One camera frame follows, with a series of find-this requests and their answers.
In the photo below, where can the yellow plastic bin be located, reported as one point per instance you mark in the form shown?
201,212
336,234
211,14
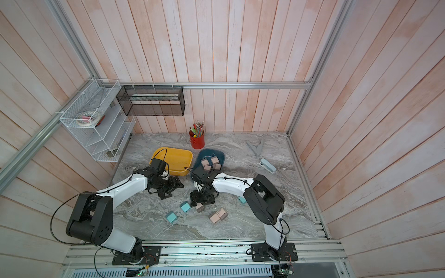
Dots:
179,160

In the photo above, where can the dark teal plastic bin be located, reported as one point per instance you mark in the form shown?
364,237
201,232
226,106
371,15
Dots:
208,153

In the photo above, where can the red pencil cup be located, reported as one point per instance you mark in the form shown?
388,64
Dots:
197,135

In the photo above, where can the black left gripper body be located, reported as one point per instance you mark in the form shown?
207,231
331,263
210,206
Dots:
164,186

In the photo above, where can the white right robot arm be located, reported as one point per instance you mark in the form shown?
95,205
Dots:
264,199

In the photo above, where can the teal plug lower centre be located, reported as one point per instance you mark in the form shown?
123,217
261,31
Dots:
185,207

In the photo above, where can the white wire shelf rack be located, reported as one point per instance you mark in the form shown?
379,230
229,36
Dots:
98,122

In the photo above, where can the white stapler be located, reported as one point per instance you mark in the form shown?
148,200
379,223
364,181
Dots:
268,166

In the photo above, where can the black mesh wall basket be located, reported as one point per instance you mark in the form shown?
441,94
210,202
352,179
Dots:
152,100

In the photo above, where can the teal plug far left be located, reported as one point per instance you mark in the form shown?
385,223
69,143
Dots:
171,217

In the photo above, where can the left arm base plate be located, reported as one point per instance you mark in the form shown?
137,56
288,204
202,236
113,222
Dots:
141,255

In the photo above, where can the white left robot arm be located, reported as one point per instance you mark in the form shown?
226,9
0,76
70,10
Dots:
92,219

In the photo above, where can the tape roll on shelf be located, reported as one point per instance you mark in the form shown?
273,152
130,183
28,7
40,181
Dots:
88,118

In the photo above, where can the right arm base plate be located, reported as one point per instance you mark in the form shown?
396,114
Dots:
262,252

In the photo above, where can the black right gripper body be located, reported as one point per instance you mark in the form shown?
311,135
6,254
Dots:
201,197

